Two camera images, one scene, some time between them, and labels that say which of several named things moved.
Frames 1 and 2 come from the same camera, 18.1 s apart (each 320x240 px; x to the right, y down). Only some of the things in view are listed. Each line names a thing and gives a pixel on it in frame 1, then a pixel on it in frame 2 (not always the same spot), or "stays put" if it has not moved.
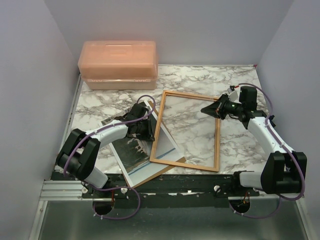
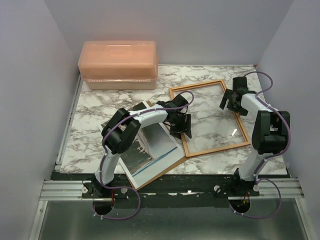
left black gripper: x=148 y=136 -> x=185 y=127
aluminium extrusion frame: x=56 y=189 stays put
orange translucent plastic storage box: x=118 y=64 stays put
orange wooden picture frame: x=152 y=158 -> x=246 y=143
